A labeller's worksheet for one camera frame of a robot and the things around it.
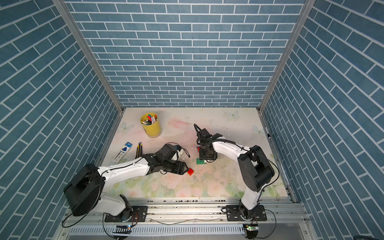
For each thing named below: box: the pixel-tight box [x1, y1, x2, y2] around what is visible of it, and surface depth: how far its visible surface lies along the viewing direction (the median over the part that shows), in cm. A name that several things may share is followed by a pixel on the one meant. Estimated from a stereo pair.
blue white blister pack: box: [109, 142, 133, 166], surface depth 96 cm
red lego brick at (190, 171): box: [187, 168, 195, 176], surface depth 88 cm
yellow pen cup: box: [140, 112, 161, 138], surface depth 100 cm
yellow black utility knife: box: [135, 142, 143, 160], surface depth 98 cm
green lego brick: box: [196, 158, 207, 165], surface depth 93 cm
